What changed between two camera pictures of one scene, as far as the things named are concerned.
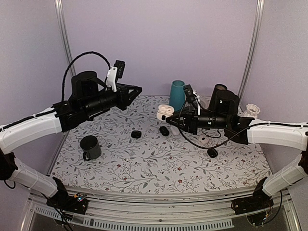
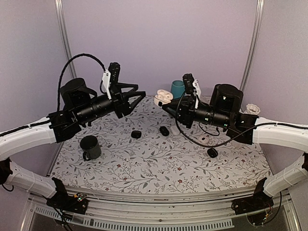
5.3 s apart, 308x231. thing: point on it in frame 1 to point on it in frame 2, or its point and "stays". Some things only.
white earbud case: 164,111 to 163,96
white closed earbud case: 175,131 stays
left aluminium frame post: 60,13 stays
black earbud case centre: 164,131 stays
